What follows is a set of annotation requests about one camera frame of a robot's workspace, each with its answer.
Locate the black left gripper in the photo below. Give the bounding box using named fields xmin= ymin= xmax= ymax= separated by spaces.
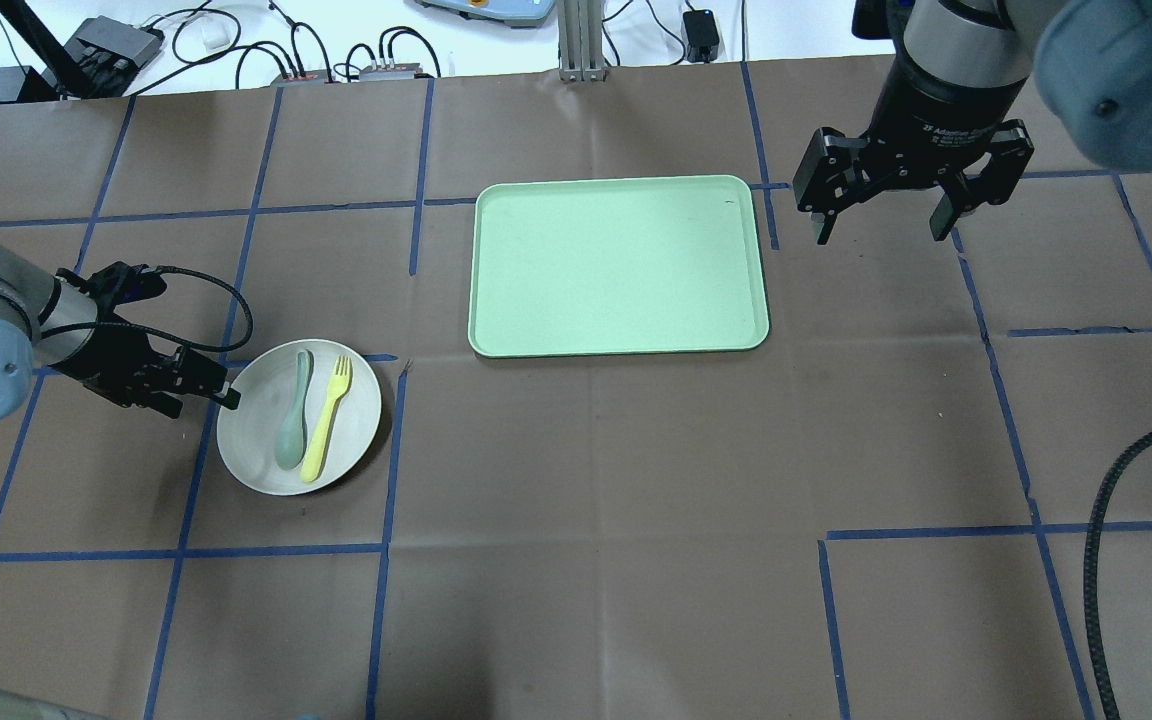
xmin=61 ymin=262 xmax=242 ymax=420

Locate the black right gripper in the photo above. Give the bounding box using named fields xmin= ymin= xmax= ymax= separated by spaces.
xmin=791 ymin=55 xmax=1036 ymax=247

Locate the white round plate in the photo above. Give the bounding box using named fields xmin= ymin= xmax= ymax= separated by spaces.
xmin=217 ymin=340 xmax=382 ymax=497

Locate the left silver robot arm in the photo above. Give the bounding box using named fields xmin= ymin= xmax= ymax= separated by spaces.
xmin=0 ymin=245 xmax=241 ymax=420

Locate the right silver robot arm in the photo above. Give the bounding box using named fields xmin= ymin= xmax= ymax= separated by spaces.
xmin=791 ymin=1 xmax=1152 ymax=245

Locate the yellow plastic fork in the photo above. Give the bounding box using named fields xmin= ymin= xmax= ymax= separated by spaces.
xmin=300 ymin=354 xmax=353 ymax=484

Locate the teal green plastic spoon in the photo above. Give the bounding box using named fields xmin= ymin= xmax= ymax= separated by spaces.
xmin=274 ymin=348 xmax=314 ymax=470

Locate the black power adapter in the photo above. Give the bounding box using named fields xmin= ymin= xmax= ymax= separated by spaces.
xmin=681 ymin=8 xmax=722 ymax=65

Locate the light green plastic tray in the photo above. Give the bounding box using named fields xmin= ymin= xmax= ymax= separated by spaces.
xmin=467 ymin=176 xmax=771 ymax=359

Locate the black hub box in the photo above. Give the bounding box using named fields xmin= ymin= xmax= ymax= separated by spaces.
xmin=65 ymin=15 xmax=165 ymax=70

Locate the black braided left cable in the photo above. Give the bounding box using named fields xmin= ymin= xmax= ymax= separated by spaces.
xmin=56 ymin=265 xmax=255 ymax=353

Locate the black braided cable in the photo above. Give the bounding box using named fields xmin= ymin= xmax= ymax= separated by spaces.
xmin=1083 ymin=400 xmax=1152 ymax=720
xmin=56 ymin=265 xmax=255 ymax=353

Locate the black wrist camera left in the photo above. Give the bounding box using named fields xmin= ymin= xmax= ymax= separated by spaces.
xmin=83 ymin=262 xmax=166 ymax=306

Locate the black braided right cable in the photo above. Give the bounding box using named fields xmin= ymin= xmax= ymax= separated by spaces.
xmin=1083 ymin=400 xmax=1152 ymax=720

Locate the aluminium frame post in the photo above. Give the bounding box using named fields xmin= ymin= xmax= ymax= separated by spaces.
xmin=556 ymin=0 xmax=607 ymax=83

